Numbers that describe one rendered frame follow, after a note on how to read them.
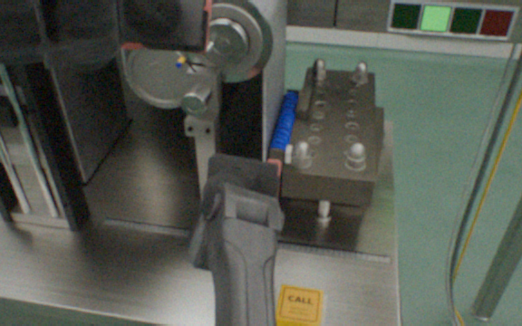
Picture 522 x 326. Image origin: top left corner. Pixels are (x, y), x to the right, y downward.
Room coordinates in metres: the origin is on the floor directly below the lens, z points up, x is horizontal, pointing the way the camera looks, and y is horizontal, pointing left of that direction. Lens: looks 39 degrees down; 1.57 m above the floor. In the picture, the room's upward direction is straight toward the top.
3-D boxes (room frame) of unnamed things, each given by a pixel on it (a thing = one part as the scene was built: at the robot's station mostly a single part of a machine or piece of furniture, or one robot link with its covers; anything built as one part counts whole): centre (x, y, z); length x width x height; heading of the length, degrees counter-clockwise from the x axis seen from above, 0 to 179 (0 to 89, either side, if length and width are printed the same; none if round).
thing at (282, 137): (0.83, -0.05, 1.03); 0.21 x 0.04 x 0.03; 170
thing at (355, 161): (0.69, -0.17, 1.05); 0.04 x 0.04 x 0.04
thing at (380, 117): (0.85, -0.25, 0.96); 0.10 x 0.03 x 0.11; 170
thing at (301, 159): (0.69, -0.07, 1.05); 0.04 x 0.04 x 0.04
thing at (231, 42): (0.71, 0.06, 1.25); 0.07 x 0.02 x 0.07; 80
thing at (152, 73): (0.87, 0.15, 1.17); 0.26 x 0.12 x 0.12; 170
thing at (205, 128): (0.69, 0.10, 1.05); 0.06 x 0.05 x 0.31; 170
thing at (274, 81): (0.83, -0.03, 1.10); 0.23 x 0.01 x 0.18; 170
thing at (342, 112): (0.85, -0.15, 1.00); 0.40 x 0.16 x 0.06; 170
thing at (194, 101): (0.65, 0.10, 1.18); 0.04 x 0.02 x 0.04; 80
